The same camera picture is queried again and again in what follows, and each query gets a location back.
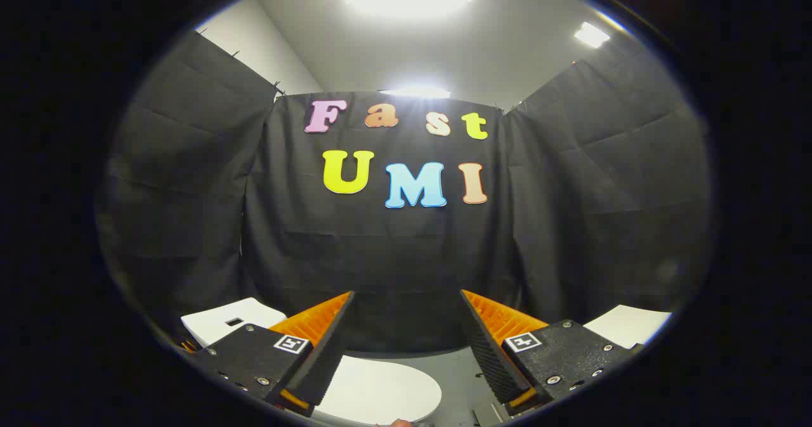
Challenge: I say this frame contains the white box with slot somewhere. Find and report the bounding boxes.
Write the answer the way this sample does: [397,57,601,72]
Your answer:
[181,298,287,349]

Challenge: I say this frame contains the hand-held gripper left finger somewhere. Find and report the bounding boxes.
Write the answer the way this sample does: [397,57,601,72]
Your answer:
[189,291,355,418]

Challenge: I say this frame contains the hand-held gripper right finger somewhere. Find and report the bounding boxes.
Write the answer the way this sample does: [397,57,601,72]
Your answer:
[459,289,645,416]

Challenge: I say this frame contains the small ceiling light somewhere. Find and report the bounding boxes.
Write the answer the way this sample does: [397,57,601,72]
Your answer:
[573,22,611,49]

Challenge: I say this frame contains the white flat panel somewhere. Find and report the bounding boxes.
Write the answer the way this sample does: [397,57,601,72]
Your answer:
[582,304,673,350]

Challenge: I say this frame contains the long ceiling light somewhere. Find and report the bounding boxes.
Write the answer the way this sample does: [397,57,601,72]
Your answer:
[379,86,452,100]

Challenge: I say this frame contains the black backdrop cloth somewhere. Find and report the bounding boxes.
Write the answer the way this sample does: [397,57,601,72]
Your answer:
[95,30,714,355]

